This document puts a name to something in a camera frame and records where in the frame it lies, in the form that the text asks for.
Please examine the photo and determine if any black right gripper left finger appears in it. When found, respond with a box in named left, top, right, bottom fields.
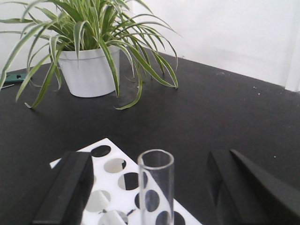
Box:
left=31, top=151, right=94, bottom=225

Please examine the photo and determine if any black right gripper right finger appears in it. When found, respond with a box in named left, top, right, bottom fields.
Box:
left=207, top=150, right=300, bottom=225

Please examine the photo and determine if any tall glass test tube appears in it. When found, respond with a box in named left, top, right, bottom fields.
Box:
left=138, top=149, right=174, bottom=225

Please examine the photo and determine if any white test tube rack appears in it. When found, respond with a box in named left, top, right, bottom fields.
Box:
left=49, top=137, right=203, bottom=225

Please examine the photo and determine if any white plant pot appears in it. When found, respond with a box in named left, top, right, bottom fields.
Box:
left=59, top=48, right=116, bottom=98

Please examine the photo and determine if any green flat plastic piece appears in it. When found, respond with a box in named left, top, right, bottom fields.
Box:
left=4, top=73, right=27, bottom=83

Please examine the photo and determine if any green spider plant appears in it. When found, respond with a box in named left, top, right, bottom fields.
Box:
left=0, top=0, right=178, bottom=109

